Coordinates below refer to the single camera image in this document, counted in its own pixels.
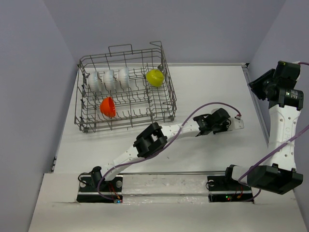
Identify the lime green bowl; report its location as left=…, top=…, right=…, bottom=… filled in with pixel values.
left=146, top=69, right=164, bottom=87

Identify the grey wire dish rack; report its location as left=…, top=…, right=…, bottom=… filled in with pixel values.
left=73, top=41, right=177, bottom=133

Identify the orange bowl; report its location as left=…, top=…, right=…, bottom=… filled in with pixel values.
left=99, top=97, right=116, bottom=118

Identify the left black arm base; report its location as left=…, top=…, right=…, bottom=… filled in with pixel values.
left=76, top=166, right=123, bottom=203

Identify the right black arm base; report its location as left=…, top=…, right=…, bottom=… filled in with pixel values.
left=205, top=167, right=254, bottom=203

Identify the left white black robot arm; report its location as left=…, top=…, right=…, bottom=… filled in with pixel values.
left=90, top=108, right=234, bottom=191

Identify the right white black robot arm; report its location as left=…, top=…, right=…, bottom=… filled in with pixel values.
left=222, top=61, right=304, bottom=195

